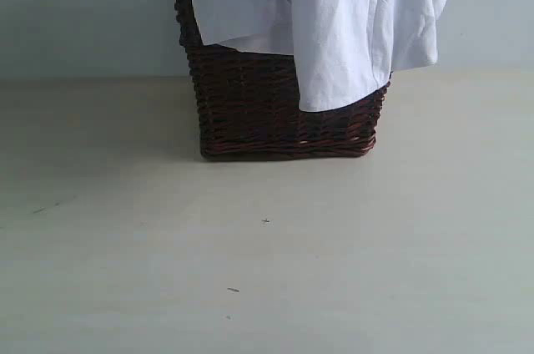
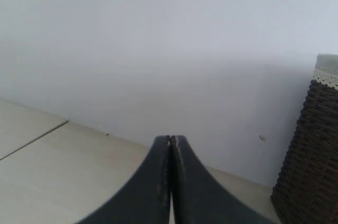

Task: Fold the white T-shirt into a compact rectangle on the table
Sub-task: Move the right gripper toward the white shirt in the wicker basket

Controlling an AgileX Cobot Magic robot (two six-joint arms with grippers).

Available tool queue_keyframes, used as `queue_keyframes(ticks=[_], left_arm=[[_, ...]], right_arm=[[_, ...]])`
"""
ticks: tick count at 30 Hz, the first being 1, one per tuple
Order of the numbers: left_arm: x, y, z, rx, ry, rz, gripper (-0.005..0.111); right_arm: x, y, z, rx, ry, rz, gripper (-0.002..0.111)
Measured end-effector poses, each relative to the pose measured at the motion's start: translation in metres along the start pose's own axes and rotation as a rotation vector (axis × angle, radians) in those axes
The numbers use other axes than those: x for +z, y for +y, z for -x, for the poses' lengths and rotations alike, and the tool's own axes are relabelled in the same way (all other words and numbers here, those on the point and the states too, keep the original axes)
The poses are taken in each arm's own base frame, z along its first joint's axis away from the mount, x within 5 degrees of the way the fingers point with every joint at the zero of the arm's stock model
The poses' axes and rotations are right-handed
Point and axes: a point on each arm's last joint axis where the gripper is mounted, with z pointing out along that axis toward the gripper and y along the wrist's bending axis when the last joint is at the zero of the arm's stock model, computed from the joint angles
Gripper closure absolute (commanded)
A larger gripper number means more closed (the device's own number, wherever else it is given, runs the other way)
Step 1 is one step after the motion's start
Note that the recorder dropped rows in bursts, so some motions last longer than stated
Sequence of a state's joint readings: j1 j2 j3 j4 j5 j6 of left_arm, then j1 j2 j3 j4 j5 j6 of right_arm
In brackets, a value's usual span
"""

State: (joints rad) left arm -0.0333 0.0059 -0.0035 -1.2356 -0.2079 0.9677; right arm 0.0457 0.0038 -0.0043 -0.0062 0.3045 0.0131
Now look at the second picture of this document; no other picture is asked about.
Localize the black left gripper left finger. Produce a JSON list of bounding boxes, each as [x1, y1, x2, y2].
[[79, 136, 171, 224]]

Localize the dark brown wicker basket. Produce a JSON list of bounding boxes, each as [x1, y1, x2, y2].
[[270, 80, 337, 223]]

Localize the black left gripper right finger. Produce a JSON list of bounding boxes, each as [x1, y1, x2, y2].
[[171, 135, 272, 223]]

